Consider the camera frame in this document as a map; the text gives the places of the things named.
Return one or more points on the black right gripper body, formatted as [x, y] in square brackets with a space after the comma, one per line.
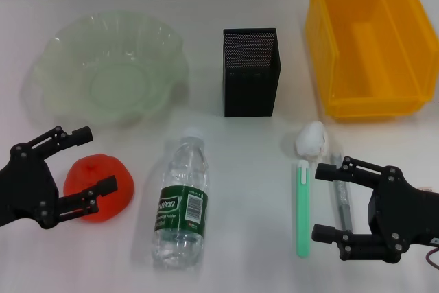
[398, 214]

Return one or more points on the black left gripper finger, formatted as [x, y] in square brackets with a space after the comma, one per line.
[77, 136]
[103, 186]

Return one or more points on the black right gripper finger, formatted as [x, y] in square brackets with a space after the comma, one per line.
[326, 232]
[329, 171]

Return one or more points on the red tomato-shaped toy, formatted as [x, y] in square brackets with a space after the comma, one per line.
[92, 173]

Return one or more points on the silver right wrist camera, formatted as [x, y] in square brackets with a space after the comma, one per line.
[435, 240]

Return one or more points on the yellow plastic bin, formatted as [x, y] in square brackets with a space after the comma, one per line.
[377, 66]

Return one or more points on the green glass fruit plate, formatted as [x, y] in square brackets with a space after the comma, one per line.
[113, 77]

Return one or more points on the grey pen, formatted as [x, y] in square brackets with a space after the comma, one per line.
[342, 197]

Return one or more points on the white paper ball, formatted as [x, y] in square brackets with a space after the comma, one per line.
[312, 140]

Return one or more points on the black mesh pen holder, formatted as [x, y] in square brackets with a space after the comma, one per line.
[250, 87]

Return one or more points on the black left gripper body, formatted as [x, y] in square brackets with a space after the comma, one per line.
[27, 190]

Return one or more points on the clear green-label water bottle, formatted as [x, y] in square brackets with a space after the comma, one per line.
[181, 210]

